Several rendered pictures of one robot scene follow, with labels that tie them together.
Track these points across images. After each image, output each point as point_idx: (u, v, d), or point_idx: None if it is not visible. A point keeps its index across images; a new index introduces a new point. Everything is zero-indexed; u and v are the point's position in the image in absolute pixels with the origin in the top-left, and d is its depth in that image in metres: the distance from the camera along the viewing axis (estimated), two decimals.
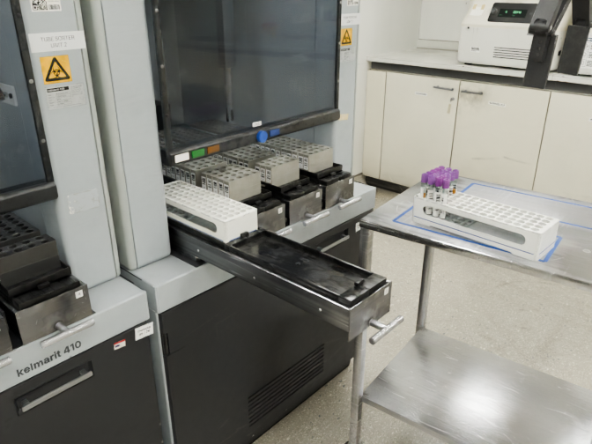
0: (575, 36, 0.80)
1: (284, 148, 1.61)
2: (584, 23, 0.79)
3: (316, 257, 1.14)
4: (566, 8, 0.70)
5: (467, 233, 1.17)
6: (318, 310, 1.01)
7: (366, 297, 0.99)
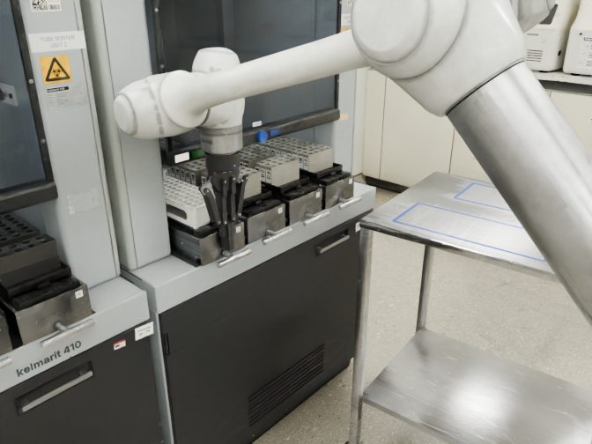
0: (226, 226, 1.24)
1: (284, 148, 1.61)
2: (222, 219, 1.23)
3: None
4: None
5: None
6: (181, 243, 1.27)
7: (217, 232, 1.25)
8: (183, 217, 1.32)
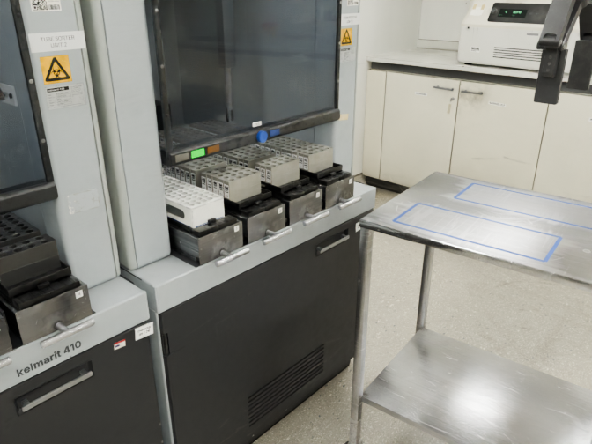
0: (584, 51, 0.79)
1: (284, 148, 1.61)
2: None
3: None
4: (575, 22, 0.68)
5: None
6: (179, 242, 1.27)
7: (215, 231, 1.25)
8: (181, 216, 1.33)
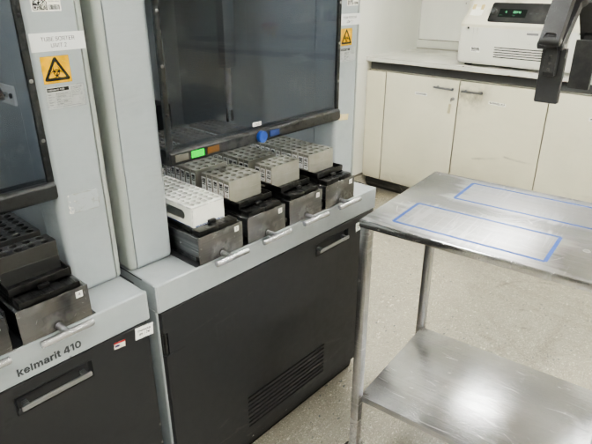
0: (584, 50, 0.79)
1: (284, 148, 1.61)
2: None
3: None
4: (575, 21, 0.68)
5: None
6: (179, 242, 1.27)
7: (215, 231, 1.25)
8: (181, 216, 1.33)
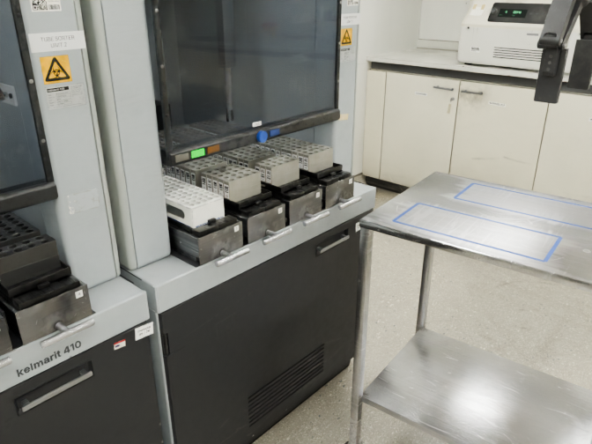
0: (584, 50, 0.78)
1: (284, 148, 1.61)
2: None
3: None
4: (575, 21, 0.68)
5: None
6: (179, 242, 1.27)
7: (215, 231, 1.25)
8: (181, 216, 1.33)
